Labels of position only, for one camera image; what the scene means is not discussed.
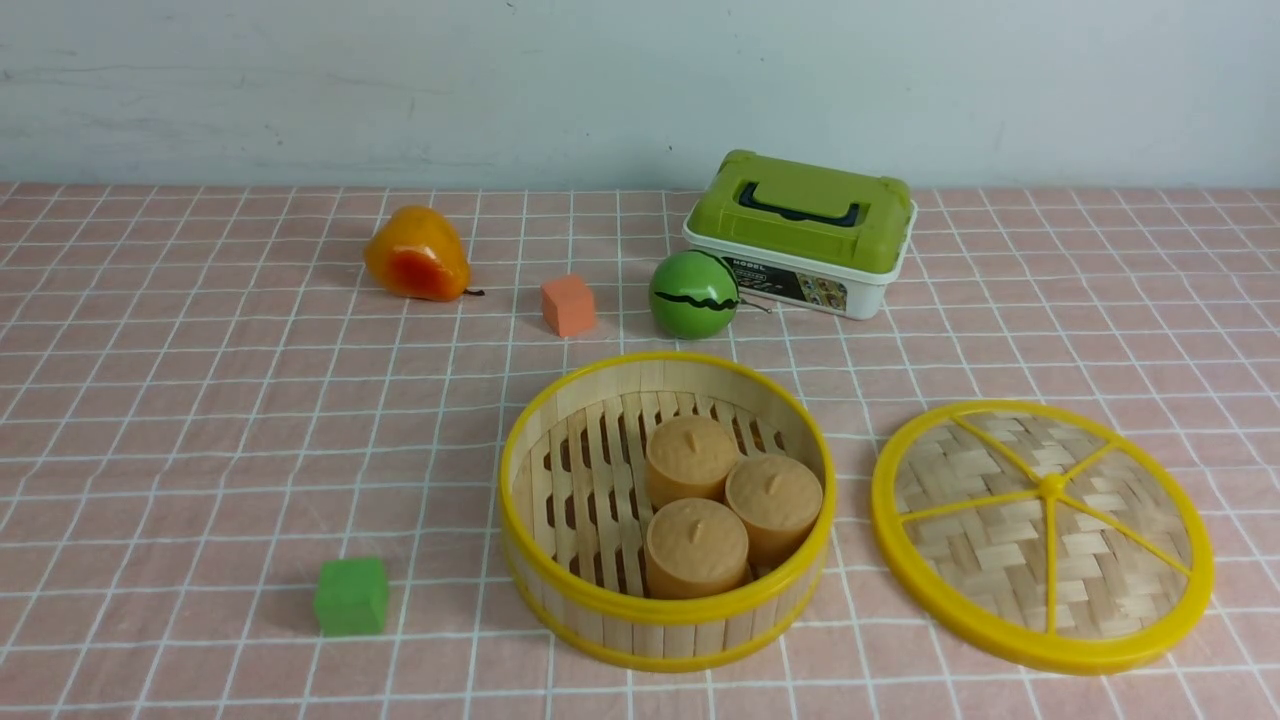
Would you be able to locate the green toy watermelon ball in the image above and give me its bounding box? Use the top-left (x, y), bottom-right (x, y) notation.
top-left (649, 249), bottom-right (742, 340)

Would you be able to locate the yellow woven bamboo steamer lid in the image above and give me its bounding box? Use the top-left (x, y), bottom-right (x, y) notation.
top-left (869, 400), bottom-right (1215, 675)

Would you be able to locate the orange yellow toy pear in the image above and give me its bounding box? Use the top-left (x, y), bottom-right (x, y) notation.
top-left (364, 205), bottom-right (485, 302)

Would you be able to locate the orange foam cube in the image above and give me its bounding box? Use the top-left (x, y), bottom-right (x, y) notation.
top-left (541, 274), bottom-right (596, 338)

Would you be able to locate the tan toy bun right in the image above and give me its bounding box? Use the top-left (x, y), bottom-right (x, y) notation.
top-left (724, 454), bottom-right (824, 568)

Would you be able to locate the green lidded white storage box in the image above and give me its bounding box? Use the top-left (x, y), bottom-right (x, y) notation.
top-left (684, 149), bottom-right (918, 320)

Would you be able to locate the green foam cube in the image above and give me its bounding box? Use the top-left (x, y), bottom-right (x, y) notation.
top-left (314, 556), bottom-right (390, 638)

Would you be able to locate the tan toy bun back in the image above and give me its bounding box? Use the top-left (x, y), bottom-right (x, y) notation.
top-left (645, 414), bottom-right (742, 509)

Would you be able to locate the tan toy bun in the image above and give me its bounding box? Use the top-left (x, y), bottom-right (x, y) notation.
top-left (644, 498), bottom-right (750, 600)
top-left (645, 414), bottom-right (742, 509)
top-left (724, 454), bottom-right (824, 568)

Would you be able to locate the pink checked tablecloth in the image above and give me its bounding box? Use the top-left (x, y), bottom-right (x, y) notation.
top-left (1, 183), bottom-right (1279, 719)

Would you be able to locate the tan toy bun front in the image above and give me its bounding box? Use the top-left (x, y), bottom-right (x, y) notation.
top-left (644, 498), bottom-right (750, 600)

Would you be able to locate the yellow bamboo steamer basket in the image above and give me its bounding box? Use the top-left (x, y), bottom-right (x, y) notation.
top-left (498, 352), bottom-right (838, 673)

